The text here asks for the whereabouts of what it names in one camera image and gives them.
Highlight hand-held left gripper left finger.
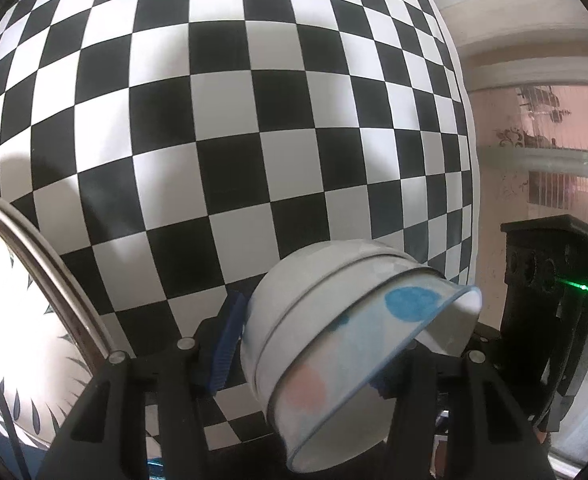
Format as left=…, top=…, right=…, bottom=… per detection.
left=38, top=292, right=249, bottom=480

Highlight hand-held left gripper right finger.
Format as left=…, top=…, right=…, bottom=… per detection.
left=371, top=336, right=557, bottom=480

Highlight white bowl with coloured dots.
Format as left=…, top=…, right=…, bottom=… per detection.
left=268, top=269, right=483, bottom=474

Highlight white plate with blue stripes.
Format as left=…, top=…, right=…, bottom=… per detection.
left=0, top=220, right=106, bottom=448

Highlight black and white checkered mat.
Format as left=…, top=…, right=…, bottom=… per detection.
left=0, top=0, right=476, bottom=453

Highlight white window frame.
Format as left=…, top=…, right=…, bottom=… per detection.
left=466, top=55, right=588, bottom=183

